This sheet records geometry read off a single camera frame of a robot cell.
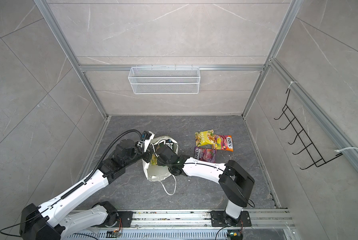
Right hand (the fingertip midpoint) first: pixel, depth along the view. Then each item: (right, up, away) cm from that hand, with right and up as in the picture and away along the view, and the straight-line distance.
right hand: (160, 154), depth 85 cm
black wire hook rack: (+69, +18, -12) cm, 72 cm away
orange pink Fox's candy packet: (+42, +6, +15) cm, 44 cm away
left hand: (0, +9, -11) cm, 14 cm away
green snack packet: (0, +1, -19) cm, 19 cm away
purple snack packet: (+29, -2, +8) cm, 30 cm away
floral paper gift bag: (-4, -9, -2) cm, 10 cm away
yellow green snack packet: (+29, +9, +16) cm, 34 cm away
